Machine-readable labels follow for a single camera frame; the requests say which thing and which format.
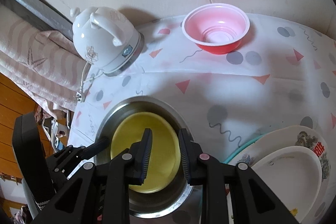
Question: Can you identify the yellow plastic bowl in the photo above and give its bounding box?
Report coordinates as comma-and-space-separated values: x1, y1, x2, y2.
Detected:
110, 112, 181, 194

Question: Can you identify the teal round plate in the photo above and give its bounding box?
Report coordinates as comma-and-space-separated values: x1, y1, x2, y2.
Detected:
223, 134, 264, 164

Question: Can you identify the stainless steel bowl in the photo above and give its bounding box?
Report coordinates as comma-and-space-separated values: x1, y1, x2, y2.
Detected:
94, 96, 194, 219

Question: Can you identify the white plate with red characters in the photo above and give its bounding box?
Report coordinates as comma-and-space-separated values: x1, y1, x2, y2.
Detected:
229, 126, 331, 223

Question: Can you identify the red plastic bowl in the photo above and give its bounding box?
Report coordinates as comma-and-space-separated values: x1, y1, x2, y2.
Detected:
182, 3, 250, 55

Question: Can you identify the white floral plate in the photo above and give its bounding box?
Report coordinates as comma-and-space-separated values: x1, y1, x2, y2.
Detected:
252, 146, 322, 222

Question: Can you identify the pink striped cloth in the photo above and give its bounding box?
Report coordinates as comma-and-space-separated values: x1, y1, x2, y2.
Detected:
1, 6, 86, 118

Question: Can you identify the white ceramic electric kettle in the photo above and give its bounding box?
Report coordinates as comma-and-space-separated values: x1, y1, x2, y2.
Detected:
70, 7, 144, 76

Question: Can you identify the white patterned tablecloth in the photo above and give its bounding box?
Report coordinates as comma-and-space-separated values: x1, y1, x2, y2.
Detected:
67, 13, 336, 224

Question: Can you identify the white kettle power cord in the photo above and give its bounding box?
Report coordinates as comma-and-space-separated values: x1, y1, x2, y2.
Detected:
76, 60, 106, 104

